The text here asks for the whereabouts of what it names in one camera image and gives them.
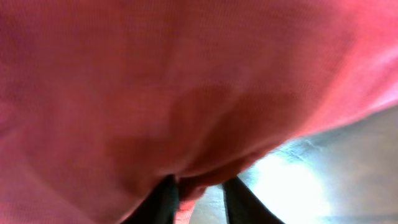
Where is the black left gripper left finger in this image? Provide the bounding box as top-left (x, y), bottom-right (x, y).
top-left (121, 175), bottom-right (179, 224)

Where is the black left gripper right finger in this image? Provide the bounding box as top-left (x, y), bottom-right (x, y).
top-left (222, 177), bottom-right (284, 224)

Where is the orange-red t-shirt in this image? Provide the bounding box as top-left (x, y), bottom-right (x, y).
top-left (1, 0), bottom-right (397, 223)

